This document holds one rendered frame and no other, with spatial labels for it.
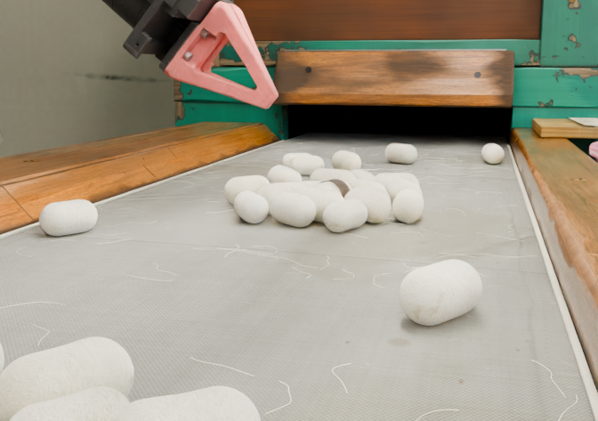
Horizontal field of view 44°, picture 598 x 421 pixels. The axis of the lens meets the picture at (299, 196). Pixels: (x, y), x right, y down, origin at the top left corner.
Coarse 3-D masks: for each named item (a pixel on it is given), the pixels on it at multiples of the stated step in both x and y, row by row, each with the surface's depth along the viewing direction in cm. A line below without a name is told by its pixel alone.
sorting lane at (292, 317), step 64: (128, 192) 57; (192, 192) 58; (448, 192) 59; (512, 192) 59; (0, 256) 38; (64, 256) 38; (128, 256) 38; (192, 256) 38; (256, 256) 38; (320, 256) 38; (384, 256) 38; (448, 256) 38; (512, 256) 38; (0, 320) 28; (64, 320) 28; (128, 320) 28; (192, 320) 28; (256, 320) 28; (320, 320) 28; (384, 320) 28; (448, 320) 28; (512, 320) 28; (192, 384) 23; (256, 384) 23; (320, 384) 23; (384, 384) 23; (448, 384) 23; (512, 384) 23; (576, 384) 23
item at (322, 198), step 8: (304, 192) 47; (312, 192) 46; (320, 192) 46; (328, 192) 46; (336, 192) 46; (312, 200) 46; (320, 200) 46; (328, 200) 45; (336, 200) 46; (320, 208) 46; (320, 216) 46
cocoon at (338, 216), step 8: (344, 200) 44; (352, 200) 44; (328, 208) 43; (336, 208) 43; (344, 208) 43; (352, 208) 44; (360, 208) 44; (328, 216) 43; (336, 216) 43; (344, 216) 43; (352, 216) 43; (360, 216) 44; (328, 224) 43; (336, 224) 43; (344, 224) 43; (352, 224) 44; (360, 224) 44
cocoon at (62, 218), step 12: (60, 204) 42; (72, 204) 43; (84, 204) 43; (48, 216) 42; (60, 216) 42; (72, 216) 42; (84, 216) 43; (96, 216) 44; (48, 228) 42; (60, 228) 42; (72, 228) 42; (84, 228) 43
